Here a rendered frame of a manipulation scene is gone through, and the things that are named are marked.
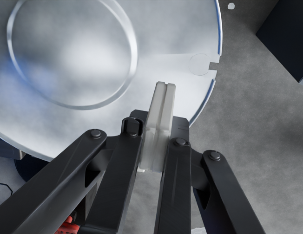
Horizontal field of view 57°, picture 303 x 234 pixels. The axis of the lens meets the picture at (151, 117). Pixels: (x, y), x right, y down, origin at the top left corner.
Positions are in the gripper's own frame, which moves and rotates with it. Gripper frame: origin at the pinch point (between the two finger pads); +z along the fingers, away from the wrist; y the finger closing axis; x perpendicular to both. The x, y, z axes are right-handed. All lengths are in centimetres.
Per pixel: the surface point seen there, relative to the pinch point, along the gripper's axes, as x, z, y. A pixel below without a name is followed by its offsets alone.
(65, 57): -0.3, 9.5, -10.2
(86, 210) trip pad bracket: -31.5, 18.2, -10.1
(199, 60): 1.3, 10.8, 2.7
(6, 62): -2.1, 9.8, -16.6
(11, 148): -20.6, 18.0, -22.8
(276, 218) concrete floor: -95, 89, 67
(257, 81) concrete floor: -27, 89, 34
